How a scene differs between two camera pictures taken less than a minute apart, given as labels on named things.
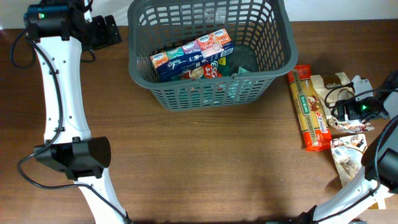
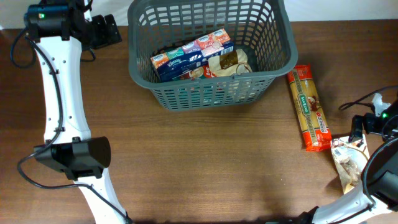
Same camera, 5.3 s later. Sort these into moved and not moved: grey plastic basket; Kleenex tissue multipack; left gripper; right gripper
Moved: right gripper
Not moved: left gripper; Kleenex tissue multipack; grey plastic basket
